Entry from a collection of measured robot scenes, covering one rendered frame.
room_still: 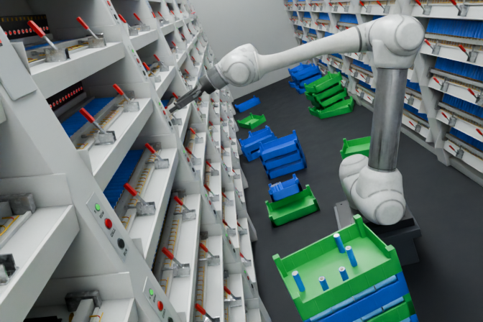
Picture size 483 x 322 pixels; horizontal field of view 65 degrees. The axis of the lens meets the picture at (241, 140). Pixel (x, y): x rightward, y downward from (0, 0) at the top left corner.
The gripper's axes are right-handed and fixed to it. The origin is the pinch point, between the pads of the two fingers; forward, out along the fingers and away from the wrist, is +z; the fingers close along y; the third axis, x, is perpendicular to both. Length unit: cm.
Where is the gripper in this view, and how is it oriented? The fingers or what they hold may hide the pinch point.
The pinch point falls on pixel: (169, 110)
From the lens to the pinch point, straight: 154.9
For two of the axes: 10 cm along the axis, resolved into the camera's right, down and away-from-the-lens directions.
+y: -0.6, -3.3, 9.4
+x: -5.6, -7.7, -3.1
